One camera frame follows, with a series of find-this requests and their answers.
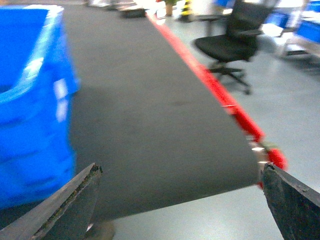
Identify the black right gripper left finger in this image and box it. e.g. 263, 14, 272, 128
0, 163, 103, 240

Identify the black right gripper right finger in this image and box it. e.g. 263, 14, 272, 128
261, 163, 320, 240

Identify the large blue plastic crate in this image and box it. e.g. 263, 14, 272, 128
0, 4, 80, 209

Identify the dark grey conveyor belt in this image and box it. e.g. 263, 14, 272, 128
0, 7, 259, 228

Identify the black office chair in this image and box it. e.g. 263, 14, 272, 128
193, 0, 279, 95

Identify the red conveyor side rail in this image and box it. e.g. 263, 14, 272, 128
146, 12, 288, 190

